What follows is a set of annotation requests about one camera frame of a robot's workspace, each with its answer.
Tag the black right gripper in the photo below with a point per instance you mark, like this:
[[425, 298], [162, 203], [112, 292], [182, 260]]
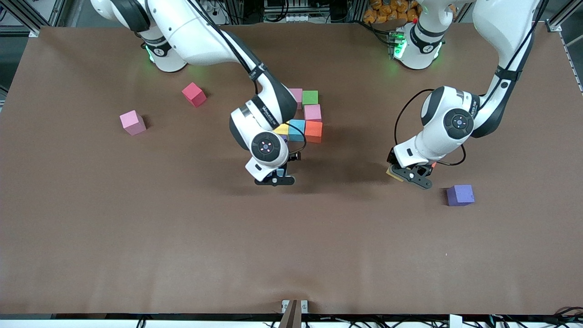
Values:
[[295, 157]]

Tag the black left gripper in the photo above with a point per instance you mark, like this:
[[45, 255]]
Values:
[[391, 158]]

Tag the yellow foam block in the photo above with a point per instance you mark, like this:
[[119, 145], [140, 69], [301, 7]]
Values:
[[282, 129], [391, 172]]

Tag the cyan foam block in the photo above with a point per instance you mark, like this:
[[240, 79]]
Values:
[[298, 129], [278, 172]]

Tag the pink foam block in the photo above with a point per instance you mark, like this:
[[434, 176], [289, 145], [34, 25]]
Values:
[[132, 121], [298, 95], [312, 112]]

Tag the green foam block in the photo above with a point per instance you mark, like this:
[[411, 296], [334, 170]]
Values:
[[310, 97]]

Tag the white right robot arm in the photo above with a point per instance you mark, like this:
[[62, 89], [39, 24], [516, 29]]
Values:
[[191, 41]]

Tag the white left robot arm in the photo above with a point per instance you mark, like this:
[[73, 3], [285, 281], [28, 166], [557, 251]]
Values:
[[437, 136]]

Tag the red foam block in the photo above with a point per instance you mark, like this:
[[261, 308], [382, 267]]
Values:
[[193, 93]]

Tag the small white power strip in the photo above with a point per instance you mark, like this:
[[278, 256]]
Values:
[[299, 18]]

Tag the bag of orange fruits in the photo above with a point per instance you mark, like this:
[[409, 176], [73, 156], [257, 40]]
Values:
[[387, 11]]

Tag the dark equipment rack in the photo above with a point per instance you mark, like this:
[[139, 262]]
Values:
[[328, 7]]

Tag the large white power strip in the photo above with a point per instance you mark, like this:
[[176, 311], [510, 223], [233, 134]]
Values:
[[217, 18]]

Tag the white paper tag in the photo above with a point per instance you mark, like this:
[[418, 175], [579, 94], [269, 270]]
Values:
[[455, 321]]

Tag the grey bracket with brown post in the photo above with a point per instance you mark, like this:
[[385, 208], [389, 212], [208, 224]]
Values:
[[294, 314]]

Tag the aluminium frame profile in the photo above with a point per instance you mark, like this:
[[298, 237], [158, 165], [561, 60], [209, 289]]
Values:
[[553, 26], [34, 33]]

